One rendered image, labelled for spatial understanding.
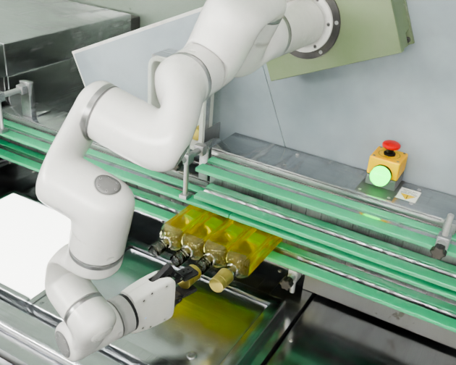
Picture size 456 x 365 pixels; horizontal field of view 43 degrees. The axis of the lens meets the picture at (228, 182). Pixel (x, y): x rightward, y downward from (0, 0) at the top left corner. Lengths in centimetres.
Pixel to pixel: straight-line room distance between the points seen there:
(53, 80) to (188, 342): 124
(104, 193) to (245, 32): 31
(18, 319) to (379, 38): 96
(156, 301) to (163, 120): 46
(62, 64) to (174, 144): 148
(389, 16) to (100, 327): 78
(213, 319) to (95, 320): 41
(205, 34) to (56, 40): 134
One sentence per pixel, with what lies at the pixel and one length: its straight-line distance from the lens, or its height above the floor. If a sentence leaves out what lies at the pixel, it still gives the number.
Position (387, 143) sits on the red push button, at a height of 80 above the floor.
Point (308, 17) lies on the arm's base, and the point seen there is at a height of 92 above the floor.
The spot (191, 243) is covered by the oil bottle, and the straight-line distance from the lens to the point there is 130.
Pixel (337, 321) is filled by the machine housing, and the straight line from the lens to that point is 143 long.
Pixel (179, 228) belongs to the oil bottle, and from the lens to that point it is 133.
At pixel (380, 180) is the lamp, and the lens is 130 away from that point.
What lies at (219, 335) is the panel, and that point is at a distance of 129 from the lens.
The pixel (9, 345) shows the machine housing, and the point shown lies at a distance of 134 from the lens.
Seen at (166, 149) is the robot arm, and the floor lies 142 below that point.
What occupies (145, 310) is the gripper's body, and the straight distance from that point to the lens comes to 113.
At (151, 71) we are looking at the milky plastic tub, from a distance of 152.
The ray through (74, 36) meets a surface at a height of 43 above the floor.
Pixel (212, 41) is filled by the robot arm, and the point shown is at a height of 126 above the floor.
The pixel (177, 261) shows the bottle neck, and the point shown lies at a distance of 129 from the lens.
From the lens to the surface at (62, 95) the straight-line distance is 226.
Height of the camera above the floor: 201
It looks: 52 degrees down
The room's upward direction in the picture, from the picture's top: 127 degrees counter-clockwise
